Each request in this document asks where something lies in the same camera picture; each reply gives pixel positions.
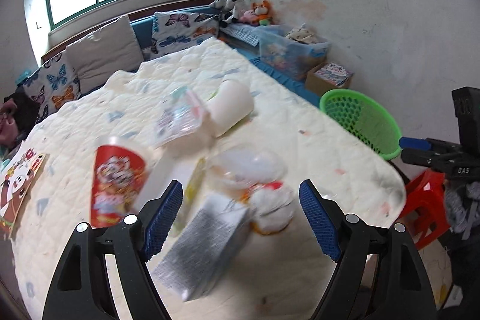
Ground colourful books in box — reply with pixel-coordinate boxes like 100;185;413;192
314;62;353;87

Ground black white cow plush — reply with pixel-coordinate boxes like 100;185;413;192
219;0;247;28

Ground cardboard box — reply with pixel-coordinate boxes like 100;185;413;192
305;61;354;96

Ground white paper cup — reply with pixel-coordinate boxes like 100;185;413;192
207;79;255;137

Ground cartoon picture book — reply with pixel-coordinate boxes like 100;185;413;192
1;141;47;239

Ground orange fox plush toy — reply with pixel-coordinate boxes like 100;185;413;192
252;0;273;26

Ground red plastic stool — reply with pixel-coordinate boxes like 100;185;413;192
399;169;450;250

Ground green plastic mesh basket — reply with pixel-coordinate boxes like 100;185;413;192
319;88;402;161

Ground clear plastic wrapper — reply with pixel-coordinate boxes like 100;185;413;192
154;86;207;146

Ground pink plush toy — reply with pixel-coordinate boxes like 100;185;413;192
239;10;259;26

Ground cream quilted blanket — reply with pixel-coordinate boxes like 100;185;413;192
10;36;408;320

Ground silver foil packet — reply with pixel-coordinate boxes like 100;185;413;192
153;194;251;301

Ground white plastic lid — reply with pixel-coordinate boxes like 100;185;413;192
208;144;287;190

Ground clear plastic storage bin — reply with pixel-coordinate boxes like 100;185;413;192
254;24;330;81

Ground blue mattress sheet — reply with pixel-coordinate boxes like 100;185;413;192
129;8;320;108

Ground beige cushion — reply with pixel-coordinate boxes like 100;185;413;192
66;15;144;94

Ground red printed snack cup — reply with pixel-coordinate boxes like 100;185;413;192
89;136;153;228

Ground orange cup with tissue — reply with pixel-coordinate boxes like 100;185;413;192
247;181;295;235

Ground butterfly print pillow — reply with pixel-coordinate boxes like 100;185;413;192
20;50;80;124
151;11;219;58

